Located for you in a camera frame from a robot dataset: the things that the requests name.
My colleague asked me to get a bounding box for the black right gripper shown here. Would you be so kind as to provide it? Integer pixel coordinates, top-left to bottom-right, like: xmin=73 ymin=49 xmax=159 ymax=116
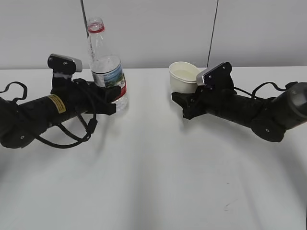
xmin=171 ymin=83 xmax=236 ymax=119

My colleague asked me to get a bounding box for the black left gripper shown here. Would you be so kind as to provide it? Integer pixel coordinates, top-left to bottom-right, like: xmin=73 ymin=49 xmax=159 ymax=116
xmin=51 ymin=78 xmax=121 ymax=115

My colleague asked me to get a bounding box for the white paper cup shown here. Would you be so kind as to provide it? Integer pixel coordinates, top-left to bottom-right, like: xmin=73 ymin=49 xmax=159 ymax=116
xmin=168 ymin=61 xmax=200 ymax=93

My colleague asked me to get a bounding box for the clear plastic water bottle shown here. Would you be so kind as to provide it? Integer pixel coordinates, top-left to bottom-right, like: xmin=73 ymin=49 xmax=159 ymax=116
xmin=86 ymin=17 xmax=129 ymax=111

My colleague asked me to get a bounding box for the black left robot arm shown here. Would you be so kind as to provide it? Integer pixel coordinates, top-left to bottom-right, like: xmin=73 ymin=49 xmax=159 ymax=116
xmin=0 ymin=78 xmax=121 ymax=149

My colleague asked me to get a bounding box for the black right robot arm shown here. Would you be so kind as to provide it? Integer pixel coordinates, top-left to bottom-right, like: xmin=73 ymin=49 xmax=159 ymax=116
xmin=172 ymin=82 xmax=307 ymax=142

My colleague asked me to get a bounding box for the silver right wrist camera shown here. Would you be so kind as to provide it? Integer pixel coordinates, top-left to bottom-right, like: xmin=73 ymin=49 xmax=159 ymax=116
xmin=196 ymin=62 xmax=234 ymax=91

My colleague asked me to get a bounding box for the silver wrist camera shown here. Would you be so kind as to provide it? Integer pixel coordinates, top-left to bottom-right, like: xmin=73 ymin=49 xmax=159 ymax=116
xmin=196 ymin=62 xmax=234 ymax=91
xmin=47 ymin=54 xmax=83 ymax=75

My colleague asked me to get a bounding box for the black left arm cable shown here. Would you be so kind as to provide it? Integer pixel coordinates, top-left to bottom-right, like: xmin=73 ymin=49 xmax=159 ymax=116
xmin=0 ymin=79 xmax=98 ymax=149

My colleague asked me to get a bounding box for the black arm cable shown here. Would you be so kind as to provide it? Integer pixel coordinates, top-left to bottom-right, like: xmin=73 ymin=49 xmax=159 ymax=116
xmin=0 ymin=79 xmax=98 ymax=149
xmin=234 ymin=81 xmax=299 ymax=99

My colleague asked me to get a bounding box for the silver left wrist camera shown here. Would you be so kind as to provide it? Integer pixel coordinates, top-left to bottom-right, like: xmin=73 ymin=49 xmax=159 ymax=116
xmin=47 ymin=54 xmax=83 ymax=75

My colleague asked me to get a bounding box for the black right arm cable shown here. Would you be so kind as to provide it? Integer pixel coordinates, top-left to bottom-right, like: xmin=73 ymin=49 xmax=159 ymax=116
xmin=234 ymin=81 xmax=299 ymax=99

